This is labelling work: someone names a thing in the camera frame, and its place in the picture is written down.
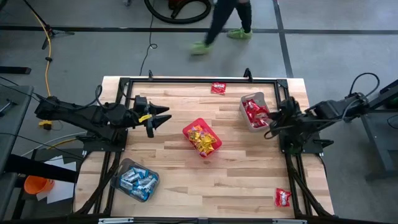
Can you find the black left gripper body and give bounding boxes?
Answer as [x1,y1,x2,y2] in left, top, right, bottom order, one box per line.
[123,95,155,139]

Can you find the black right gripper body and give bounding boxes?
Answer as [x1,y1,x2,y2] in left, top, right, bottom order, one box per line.
[269,95,305,134]

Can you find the light grey plastic bin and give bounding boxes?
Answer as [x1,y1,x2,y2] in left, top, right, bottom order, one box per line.
[239,91,274,133]

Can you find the red plastic bin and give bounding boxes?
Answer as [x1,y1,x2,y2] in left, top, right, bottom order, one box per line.
[182,117,223,159]

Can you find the dark translucent grey bin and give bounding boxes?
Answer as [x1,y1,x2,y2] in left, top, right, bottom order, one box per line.
[111,157,160,203]

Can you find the dark grey side table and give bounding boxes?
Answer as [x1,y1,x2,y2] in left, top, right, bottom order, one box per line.
[360,79,398,181]

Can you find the white paper sheets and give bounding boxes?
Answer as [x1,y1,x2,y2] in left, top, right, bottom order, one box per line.
[35,154,78,205]

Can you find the black beam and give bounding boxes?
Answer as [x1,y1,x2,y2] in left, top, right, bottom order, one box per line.
[6,154,78,184]

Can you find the black tripod stand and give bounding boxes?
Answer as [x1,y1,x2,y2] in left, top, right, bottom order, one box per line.
[21,0,75,50]

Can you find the person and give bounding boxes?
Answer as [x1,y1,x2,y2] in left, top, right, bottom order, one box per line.
[189,0,253,57]

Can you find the orange bucket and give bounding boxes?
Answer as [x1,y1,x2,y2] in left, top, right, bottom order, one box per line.
[24,175,55,195]

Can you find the grey desk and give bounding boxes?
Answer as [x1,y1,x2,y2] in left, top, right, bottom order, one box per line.
[0,84,34,175]

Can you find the black floor bar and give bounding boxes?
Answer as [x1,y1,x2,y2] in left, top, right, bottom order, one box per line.
[0,65,32,75]

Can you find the thin black floor cable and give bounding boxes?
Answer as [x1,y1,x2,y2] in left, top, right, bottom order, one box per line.
[139,0,159,77]

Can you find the yellow extension cable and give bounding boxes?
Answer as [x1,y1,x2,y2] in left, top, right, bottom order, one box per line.
[30,9,78,149]

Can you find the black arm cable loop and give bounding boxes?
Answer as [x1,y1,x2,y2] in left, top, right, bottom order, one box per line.
[349,72,381,97]

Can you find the black hose loop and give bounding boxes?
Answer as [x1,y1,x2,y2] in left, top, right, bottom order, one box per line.
[143,0,212,25]

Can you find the silver metal bracket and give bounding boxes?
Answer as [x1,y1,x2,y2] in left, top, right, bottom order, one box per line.
[98,217,134,224]
[272,218,308,224]

